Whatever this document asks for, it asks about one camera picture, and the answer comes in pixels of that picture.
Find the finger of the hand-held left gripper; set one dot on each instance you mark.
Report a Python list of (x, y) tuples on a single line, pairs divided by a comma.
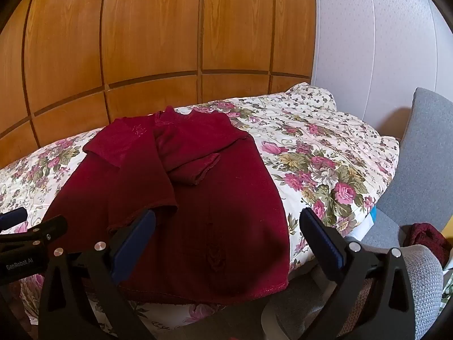
[(49, 228), (14, 217)]

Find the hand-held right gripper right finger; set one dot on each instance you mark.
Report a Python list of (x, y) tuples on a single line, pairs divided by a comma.
[(325, 244)]

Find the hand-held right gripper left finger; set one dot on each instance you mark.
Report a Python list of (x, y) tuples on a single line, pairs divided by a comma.
[(134, 241)]

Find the dark red knit garment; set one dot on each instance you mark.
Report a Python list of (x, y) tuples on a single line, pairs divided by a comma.
[(219, 219)]

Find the floral quilt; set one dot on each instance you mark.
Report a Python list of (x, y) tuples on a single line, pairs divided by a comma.
[(318, 156)]

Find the small dark red knit cloth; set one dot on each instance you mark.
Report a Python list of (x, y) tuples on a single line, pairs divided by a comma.
[(426, 239)]

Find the grey upholstered chair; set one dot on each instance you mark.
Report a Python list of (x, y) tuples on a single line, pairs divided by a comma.
[(421, 156)]

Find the wooden wardrobe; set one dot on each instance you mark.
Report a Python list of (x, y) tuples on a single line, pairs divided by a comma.
[(152, 24)]

